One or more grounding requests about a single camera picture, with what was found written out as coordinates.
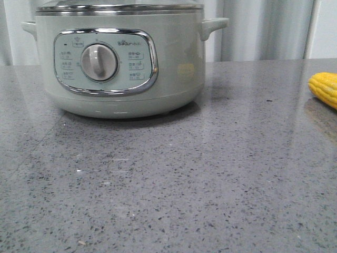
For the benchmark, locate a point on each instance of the yellow corn cob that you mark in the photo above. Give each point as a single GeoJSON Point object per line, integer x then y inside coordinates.
{"type": "Point", "coordinates": [323, 86]}

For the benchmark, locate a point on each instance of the pale green electric cooking pot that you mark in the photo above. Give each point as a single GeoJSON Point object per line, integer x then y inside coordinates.
{"type": "Point", "coordinates": [122, 59]}

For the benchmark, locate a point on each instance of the white curtain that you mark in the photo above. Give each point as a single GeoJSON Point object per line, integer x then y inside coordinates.
{"type": "Point", "coordinates": [258, 30]}

